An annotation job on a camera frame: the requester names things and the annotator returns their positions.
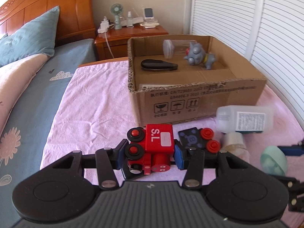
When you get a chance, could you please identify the teal earbud case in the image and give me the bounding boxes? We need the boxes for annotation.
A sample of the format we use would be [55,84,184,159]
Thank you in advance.
[260,146,288,176]

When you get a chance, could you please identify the clear bottle yellow capsules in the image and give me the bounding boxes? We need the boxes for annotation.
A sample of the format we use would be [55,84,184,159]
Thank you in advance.
[222,132,250,163]

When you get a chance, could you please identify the large white supplement bottle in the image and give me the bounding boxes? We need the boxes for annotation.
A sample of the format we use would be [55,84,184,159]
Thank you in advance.
[216,105,274,134]

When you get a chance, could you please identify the red toy train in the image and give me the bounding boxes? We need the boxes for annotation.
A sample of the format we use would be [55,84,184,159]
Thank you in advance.
[125,124,175,176]

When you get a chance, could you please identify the blue patterned bed sheet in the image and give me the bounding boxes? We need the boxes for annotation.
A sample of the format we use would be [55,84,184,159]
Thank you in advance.
[1,39,96,227]

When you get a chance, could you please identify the pink table cloth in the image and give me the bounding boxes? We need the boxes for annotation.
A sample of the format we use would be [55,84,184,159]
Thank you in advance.
[40,61,303,168]

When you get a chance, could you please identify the brown cardboard box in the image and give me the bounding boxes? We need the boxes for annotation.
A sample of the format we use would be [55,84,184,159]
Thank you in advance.
[128,35,267,127]

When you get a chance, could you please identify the grey cat figurine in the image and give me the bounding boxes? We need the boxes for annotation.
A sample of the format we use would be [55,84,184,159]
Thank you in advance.
[184,42,216,70]

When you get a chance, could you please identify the black glasses case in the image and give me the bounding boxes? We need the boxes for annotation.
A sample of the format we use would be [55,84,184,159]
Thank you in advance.
[141,59,178,72]

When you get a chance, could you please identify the wooden nightstand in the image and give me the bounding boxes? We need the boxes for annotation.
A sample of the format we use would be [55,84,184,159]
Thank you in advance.
[95,25,168,60]

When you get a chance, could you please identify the teal pillow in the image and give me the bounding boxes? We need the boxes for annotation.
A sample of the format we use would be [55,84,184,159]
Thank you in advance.
[0,6,60,67]

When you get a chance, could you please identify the clear empty plastic jar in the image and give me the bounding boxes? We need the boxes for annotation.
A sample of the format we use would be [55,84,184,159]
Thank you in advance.
[162,39,198,60]

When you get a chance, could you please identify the white power strip charger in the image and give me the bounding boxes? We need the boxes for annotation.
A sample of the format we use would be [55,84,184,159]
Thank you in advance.
[97,16,110,34]

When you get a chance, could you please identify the wooden headboard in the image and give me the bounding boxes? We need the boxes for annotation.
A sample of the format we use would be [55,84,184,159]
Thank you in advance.
[0,0,97,47]

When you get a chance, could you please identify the small clear spray bottle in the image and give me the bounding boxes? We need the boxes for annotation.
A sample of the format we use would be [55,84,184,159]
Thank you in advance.
[126,11,133,27]

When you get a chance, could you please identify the white smart display stand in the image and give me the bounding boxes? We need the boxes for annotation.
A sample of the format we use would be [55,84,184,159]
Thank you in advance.
[140,6,160,29]

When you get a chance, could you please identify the green mini desk fan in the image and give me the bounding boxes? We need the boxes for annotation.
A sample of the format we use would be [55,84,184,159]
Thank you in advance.
[110,3,124,30]

